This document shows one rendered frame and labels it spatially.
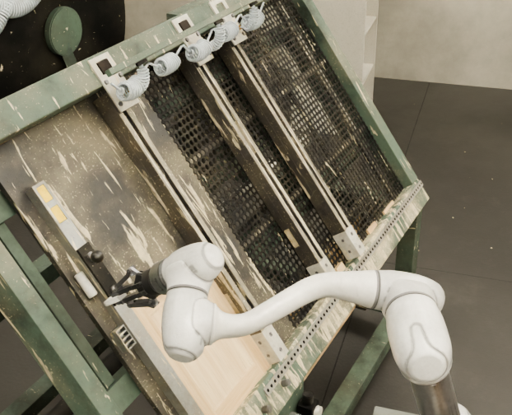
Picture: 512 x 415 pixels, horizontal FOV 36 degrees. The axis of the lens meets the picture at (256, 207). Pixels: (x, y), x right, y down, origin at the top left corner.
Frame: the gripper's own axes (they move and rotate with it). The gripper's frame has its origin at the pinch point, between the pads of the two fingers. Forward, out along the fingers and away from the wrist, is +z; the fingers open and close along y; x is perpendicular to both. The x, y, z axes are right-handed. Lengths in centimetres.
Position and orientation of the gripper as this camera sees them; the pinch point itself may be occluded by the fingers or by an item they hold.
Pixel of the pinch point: (114, 298)
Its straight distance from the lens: 220.3
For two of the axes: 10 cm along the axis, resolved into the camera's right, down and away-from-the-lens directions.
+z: -7.0, 3.2, 6.3
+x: 4.8, -4.5, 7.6
